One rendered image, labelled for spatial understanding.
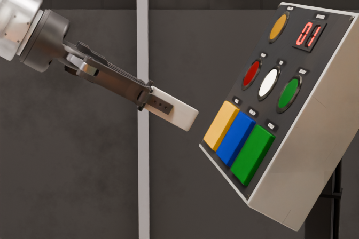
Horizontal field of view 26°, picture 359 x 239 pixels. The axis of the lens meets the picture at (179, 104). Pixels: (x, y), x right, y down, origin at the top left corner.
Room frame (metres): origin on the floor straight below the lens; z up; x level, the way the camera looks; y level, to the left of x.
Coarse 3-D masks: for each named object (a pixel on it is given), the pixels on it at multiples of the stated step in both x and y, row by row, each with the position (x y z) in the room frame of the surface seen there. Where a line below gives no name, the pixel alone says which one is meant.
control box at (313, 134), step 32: (288, 32) 1.17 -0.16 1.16; (320, 32) 1.05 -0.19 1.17; (352, 32) 0.97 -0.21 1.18; (288, 64) 1.10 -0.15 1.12; (320, 64) 0.99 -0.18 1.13; (352, 64) 0.97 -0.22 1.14; (256, 96) 1.15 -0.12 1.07; (320, 96) 0.96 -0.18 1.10; (352, 96) 0.97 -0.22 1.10; (288, 128) 0.96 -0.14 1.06; (320, 128) 0.96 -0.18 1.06; (352, 128) 0.97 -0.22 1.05; (288, 160) 0.95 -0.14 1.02; (320, 160) 0.96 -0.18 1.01; (256, 192) 0.95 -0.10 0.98; (288, 192) 0.95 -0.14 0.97; (320, 192) 0.96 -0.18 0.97; (288, 224) 0.96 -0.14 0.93
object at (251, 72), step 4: (256, 64) 1.22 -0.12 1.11; (252, 68) 1.23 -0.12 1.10; (256, 68) 1.21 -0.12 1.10; (248, 72) 1.23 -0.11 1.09; (252, 72) 1.22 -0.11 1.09; (248, 76) 1.22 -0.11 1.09; (252, 76) 1.21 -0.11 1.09; (244, 80) 1.23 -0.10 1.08; (248, 80) 1.21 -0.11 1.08; (244, 84) 1.22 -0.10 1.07
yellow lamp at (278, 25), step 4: (284, 16) 1.23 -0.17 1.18; (280, 20) 1.23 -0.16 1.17; (284, 20) 1.22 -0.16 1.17; (276, 24) 1.24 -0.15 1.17; (280, 24) 1.22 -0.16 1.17; (272, 28) 1.25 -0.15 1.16; (276, 28) 1.23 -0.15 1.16; (280, 28) 1.21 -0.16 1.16; (272, 32) 1.24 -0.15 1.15; (276, 32) 1.22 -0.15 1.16; (272, 36) 1.23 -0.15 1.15
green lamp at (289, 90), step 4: (292, 80) 1.04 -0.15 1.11; (296, 80) 1.02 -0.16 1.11; (288, 84) 1.04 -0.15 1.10; (292, 84) 1.03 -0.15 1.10; (296, 84) 1.01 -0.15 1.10; (288, 88) 1.03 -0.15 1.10; (292, 88) 1.02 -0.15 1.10; (284, 92) 1.04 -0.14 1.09; (288, 92) 1.02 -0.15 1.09; (292, 92) 1.01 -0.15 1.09; (280, 96) 1.04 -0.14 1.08; (284, 96) 1.03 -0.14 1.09; (288, 96) 1.01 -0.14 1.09; (292, 96) 1.01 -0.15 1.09; (280, 100) 1.03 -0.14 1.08; (284, 100) 1.02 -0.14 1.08; (288, 100) 1.01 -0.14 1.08; (280, 104) 1.03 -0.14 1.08; (284, 104) 1.01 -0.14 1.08
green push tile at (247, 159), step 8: (256, 128) 1.05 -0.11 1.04; (264, 128) 1.05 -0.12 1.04; (256, 136) 1.03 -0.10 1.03; (264, 136) 1.00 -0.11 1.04; (272, 136) 0.99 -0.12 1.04; (248, 144) 1.04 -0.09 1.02; (256, 144) 1.01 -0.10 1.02; (264, 144) 0.99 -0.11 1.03; (240, 152) 1.05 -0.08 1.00; (248, 152) 1.02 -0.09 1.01; (256, 152) 1.00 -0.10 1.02; (264, 152) 0.98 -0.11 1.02; (240, 160) 1.03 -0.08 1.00; (248, 160) 1.01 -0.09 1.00; (256, 160) 0.98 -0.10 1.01; (232, 168) 1.04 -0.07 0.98; (240, 168) 1.02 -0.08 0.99; (248, 168) 0.99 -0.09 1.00; (256, 168) 0.98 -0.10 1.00; (240, 176) 1.00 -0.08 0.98; (248, 176) 0.98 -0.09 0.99
